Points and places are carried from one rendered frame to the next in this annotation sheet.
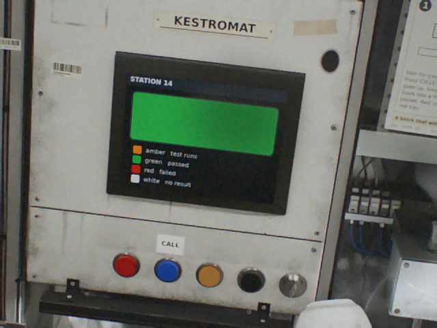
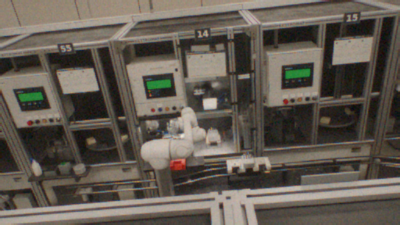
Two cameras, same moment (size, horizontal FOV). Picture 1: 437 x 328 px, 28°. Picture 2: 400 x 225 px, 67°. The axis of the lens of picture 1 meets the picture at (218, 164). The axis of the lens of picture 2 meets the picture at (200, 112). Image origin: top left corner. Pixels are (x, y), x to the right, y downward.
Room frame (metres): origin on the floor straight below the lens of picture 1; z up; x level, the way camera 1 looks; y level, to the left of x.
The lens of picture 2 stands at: (-1.18, -0.34, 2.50)
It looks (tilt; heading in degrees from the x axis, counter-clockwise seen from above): 26 degrees down; 1
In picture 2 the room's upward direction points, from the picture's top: 7 degrees counter-clockwise
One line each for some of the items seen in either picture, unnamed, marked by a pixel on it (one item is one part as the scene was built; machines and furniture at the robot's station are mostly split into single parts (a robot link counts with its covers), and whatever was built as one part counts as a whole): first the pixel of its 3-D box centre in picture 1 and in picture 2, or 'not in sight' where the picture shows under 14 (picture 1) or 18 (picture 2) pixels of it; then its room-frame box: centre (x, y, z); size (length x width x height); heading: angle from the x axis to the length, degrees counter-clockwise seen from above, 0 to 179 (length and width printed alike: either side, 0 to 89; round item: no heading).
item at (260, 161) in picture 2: not in sight; (248, 167); (0.99, -0.65, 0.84); 0.36 x 0.14 x 0.10; 89
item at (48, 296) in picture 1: (166, 309); (161, 116); (1.11, 0.05, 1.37); 0.36 x 0.04 x 0.04; 89
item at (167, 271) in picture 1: (168, 269); not in sight; (1.13, 0.05, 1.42); 0.03 x 0.02 x 0.03; 89
